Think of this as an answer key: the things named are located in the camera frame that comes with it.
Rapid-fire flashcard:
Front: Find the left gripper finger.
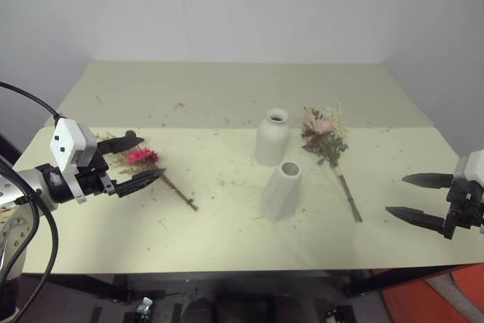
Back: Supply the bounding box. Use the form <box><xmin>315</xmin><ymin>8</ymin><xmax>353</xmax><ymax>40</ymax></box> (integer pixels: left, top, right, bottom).
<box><xmin>98</xmin><ymin>135</ymin><xmax>146</xmax><ymax>156</ymax></box>
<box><xmin>113</xmin><ymin>168</ymin><xmax>168</xmax><ymax>199</ymax></box>

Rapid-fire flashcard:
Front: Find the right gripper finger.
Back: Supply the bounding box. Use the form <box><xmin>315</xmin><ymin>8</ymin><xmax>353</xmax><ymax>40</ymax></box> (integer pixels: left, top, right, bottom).
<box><xmin>402</xmin><ymin>172</ymin><xmax>455</xmax><ymax>190</ymax></box>
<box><xmin>384</xmin><ymin>206</ymin><xmax>449</xmax><ymax>234</ymax></box>

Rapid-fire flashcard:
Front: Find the black table frame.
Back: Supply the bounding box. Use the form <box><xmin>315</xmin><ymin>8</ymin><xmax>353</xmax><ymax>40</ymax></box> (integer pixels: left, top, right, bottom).
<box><xmin>22</xmin><ymin>265</ymin><xmax>468</xmax><ymax>303</ymax></box>

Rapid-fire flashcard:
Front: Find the dried bouquet with pale pink flower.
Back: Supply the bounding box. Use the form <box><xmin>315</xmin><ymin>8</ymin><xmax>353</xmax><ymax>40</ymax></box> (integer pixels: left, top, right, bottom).
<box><xmin>300</xmin><ymin>101</ymin><xmax>365</xmax><ymax>225</ymax></box>

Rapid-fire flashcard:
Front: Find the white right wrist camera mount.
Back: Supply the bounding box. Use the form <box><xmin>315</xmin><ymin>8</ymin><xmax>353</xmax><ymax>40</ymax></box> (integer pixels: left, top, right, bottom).
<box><xmin>453</xmin><ymin>149</ymin><xmax>484</xmax><ymax>185</ymax></box>

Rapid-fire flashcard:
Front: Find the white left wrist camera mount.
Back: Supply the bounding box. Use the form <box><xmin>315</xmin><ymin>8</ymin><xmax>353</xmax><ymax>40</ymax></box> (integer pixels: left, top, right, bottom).
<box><xmin>49</xmin><ymin>117</ymin><xmax>99</xmax><ymax>203</ymax></box>

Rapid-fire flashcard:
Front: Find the small silver black fitting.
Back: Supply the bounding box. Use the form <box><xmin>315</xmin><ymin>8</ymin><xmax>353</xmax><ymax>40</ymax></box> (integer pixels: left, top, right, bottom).
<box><xmin>136</xmin><ymin>296</ymin><xmax>155</xmax><ymax>317</ymax></box>

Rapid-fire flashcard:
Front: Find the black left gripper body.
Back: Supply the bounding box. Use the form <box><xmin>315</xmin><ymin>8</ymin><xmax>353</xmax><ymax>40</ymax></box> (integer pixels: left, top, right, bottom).
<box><xmin>74</xmin><ymin>140</ymin><xmax>119</xmax><ymax>198</ymax></box>

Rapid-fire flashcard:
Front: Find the orange fabric object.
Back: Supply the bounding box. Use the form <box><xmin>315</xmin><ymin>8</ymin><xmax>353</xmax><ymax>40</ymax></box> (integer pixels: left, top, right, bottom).
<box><xmin>379</xmin><ymin>261</ymin><xmax>484</xmax><ymax>323</ymax></box>

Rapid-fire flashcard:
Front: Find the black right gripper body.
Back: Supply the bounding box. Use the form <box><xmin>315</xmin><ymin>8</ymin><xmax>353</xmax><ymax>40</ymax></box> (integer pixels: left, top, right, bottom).
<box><xmin>443</xmin><ymin>179</ymin><xmax>484</xmax><ymax>241</ymax></box>

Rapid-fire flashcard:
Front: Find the dried bouquet with magenta flower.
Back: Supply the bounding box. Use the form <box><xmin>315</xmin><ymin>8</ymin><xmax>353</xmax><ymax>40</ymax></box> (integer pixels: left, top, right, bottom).
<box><xmin>92</xmin><ymin>129</ymin><xmax>200</xmax><ymax>213</ymax></box>

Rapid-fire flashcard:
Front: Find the dark rounded shape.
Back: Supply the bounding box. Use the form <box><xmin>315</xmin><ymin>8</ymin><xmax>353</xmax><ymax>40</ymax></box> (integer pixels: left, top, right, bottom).
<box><xmin>180</xmin><ymin>297</ymin><xmax>221</xmax><ymax>323</ymax></box>

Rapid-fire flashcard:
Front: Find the white ribbed tapered vase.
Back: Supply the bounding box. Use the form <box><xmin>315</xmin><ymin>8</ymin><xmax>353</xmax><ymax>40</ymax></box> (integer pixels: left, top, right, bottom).
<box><xmin>259</xmin><ymin>161</ymin><xmax>304</xmax><ymax>222</ymax></box>

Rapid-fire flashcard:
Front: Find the white bottle-shaped vase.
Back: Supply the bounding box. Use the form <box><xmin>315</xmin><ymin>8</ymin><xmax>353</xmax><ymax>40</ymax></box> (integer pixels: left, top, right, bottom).
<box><xmin>255</xmin><ymin>107</ymin><xmax>292</xmax><ymax>168</ymax></box>

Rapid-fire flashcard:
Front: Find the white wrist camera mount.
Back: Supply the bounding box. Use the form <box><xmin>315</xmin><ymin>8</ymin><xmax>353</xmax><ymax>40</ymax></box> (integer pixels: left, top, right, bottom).
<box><xmin>49</xmin><ymin>117</ymin><xmax>99</xmax><ymax>203</ymax></box>
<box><xmin>453</xmin><ymin>149</ymin><xmax>484</xmax><ymax>185</ymax></box>

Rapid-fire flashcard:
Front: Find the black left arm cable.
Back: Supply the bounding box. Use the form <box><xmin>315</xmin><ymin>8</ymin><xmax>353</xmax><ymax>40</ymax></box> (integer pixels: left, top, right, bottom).
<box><xmin>0</xmin><ymin>81</ymin><xmax>64</xmax><ymax>318</ymax></box>

